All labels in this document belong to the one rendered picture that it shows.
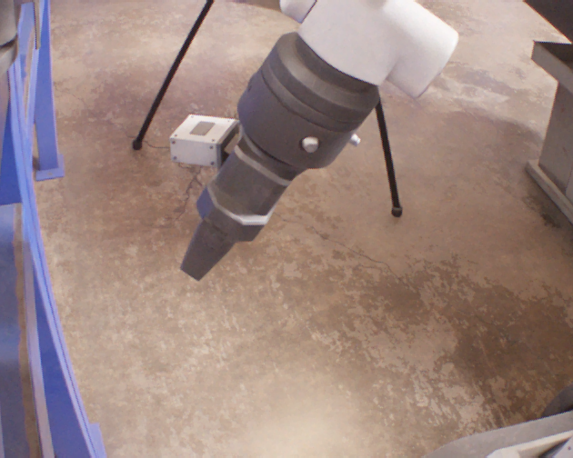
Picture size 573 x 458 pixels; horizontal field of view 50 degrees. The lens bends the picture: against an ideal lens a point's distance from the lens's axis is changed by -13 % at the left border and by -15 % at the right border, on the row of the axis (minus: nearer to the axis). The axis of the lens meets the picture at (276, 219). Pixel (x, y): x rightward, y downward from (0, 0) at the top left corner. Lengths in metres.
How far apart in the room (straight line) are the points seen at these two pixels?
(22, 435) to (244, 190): 0.27
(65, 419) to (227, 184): 0.53
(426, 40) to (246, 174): 0.18
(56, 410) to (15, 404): 0.44
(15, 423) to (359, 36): 0.37
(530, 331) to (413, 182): 0.63
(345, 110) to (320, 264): 1.16
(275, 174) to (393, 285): 1.11
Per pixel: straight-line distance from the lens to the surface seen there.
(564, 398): 1.28
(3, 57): 0.52
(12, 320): 0.57
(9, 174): 0.68
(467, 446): 1.13
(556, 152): 2.09
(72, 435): 1.01
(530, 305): 1.68
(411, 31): 0.47
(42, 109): 1.88
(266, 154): 0.53
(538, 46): 1.96
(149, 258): 1.63
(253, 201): 0.54
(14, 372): 0.53
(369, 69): 0.47
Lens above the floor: 1.07
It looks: 38 degrees down
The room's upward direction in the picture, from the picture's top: 5 degrees clockwise
